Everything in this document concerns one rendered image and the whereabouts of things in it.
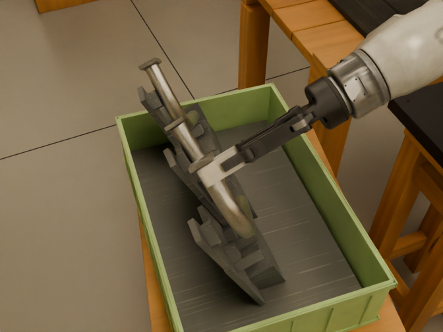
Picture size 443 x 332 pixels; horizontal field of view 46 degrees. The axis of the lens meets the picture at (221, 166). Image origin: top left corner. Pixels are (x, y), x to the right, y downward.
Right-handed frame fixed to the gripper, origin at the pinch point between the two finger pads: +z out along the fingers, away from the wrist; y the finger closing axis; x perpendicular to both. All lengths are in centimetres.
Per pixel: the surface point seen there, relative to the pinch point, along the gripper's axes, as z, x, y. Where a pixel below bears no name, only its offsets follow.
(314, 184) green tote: -12.7, 19.8, -42.4
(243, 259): 6.6, 18.2, -12.9
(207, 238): 8.3, 9.2, -3.1
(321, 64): -34, -2, -76
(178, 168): 7.9, -2.0, -13.8
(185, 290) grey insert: 22.1, 21.4, -25.1
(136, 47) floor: 26, -60, -234
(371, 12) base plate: -59, -7, -96
